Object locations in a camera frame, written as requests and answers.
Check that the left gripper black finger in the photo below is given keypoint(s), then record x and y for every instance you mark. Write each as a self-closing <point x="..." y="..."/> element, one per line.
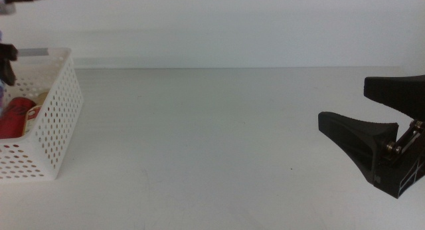
<point x="6" y="64"/>

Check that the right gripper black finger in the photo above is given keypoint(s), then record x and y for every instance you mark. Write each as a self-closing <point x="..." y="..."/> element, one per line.
<point x="362" y="140"/>
<point x="398" y="90"/>

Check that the clear water bottle blue cap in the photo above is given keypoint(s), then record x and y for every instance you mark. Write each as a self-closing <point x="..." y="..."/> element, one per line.
<point x="1" y="100"/>

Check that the red soda can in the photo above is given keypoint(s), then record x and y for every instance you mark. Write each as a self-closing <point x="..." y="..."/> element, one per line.
<point x="13" y="120"/>

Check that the yellow tea bottle green label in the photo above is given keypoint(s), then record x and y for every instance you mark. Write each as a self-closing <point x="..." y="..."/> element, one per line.
<point x="33" y="115"/>

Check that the white perforated plastic basket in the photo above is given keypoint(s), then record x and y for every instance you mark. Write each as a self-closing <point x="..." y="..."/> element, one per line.
<point x="63" y="123"/>

